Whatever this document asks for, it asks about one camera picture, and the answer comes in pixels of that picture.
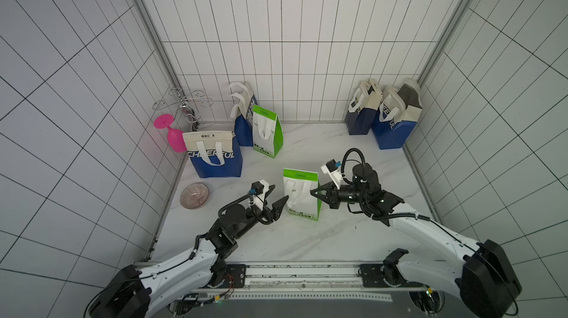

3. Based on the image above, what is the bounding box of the green white bag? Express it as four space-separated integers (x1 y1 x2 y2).
283 169 321 221
252 105 283 158

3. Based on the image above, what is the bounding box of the navy beige small bag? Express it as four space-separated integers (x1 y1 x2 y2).
345 78 383 135

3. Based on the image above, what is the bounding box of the blue beige takeout bag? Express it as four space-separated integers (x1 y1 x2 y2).
371 78 422 150

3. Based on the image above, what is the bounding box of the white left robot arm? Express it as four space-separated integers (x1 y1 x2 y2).
83 180 288 317

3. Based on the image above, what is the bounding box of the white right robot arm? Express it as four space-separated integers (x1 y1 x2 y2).
310 148 522 317

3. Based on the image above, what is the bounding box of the large blue beige cheerful bag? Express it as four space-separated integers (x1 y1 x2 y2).
182 130 243 178

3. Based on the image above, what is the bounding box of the blue beige bag at back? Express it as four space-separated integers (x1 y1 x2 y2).
229 81 257 147

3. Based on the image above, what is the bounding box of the glass dish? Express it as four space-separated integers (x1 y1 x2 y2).
180 183 209 209

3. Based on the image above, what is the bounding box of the pink plastic goblet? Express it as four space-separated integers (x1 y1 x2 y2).
154 114 187 153

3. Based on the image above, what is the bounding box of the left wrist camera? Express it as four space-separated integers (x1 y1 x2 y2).
249 180 270 209

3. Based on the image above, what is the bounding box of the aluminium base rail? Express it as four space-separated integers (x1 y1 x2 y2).
177 261 445 305

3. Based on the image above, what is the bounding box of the metal wire rack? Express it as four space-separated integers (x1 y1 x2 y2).
152 87 214 128

